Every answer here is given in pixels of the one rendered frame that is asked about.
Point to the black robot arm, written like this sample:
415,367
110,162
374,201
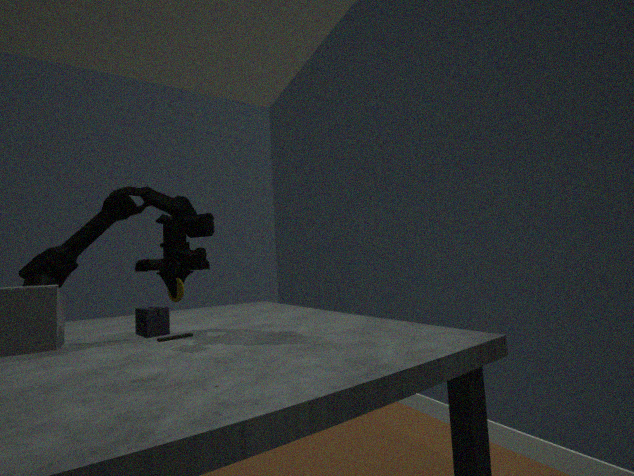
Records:
53,266

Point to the gold coin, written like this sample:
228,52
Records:
180,291

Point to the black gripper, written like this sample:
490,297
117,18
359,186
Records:
170,273

